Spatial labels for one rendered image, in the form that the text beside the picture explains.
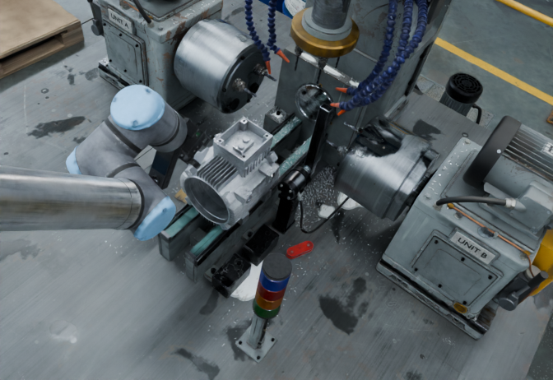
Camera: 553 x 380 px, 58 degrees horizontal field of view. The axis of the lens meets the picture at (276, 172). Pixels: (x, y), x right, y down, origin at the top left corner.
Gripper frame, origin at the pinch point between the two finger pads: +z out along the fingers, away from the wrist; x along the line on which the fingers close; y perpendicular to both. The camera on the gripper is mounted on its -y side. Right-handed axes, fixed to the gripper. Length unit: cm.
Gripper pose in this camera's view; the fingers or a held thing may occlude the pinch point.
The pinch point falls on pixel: (194, 164)
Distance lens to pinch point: 129.0
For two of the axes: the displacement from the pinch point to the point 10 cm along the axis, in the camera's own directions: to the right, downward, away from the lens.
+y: 5.8, -8.1, 0.9
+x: -7.9, -5.4, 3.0
